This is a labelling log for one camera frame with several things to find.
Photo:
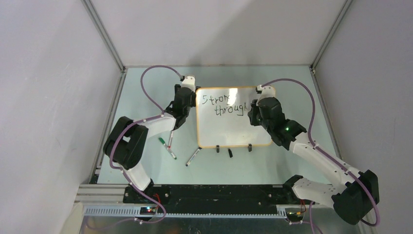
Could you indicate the yellow framed whiteboard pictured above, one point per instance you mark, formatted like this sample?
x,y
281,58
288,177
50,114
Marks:
x,y
221,114

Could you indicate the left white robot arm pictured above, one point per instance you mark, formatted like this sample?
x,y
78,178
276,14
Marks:
x,y
126,142

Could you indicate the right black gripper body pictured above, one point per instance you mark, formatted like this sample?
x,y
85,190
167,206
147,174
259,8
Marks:
x,y
256,117

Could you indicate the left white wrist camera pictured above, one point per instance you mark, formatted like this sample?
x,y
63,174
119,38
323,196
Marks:
x,y
188,82

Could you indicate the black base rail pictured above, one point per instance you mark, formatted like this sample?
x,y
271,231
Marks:
x,y
215,199

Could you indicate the left aluminium frame post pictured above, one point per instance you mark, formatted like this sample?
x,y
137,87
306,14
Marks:
x,y
102,31

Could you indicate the green capped marker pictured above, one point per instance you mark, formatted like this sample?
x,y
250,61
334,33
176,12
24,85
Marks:
x,y
167,148

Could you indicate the aluminium frame post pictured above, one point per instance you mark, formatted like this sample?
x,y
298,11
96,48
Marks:
x,y
330,34
102,31

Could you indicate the right aluminium frame post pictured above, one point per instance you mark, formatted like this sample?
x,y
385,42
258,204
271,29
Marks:
x,y
330,34

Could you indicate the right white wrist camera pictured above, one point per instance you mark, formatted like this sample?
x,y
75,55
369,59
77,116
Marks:
x,y
265,92

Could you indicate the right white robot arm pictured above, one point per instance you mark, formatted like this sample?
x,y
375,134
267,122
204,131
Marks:
x,y
351,193

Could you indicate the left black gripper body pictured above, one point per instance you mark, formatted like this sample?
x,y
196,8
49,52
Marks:
x,y
193,102

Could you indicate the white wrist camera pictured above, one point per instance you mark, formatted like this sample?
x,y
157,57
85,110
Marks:
x,y
265,92
188,82

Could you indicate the blue capped marker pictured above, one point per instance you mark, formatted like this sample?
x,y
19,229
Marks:
x,y
193,156

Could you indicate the red capped marker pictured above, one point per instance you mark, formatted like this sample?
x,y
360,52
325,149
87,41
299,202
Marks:
x,y
170,139

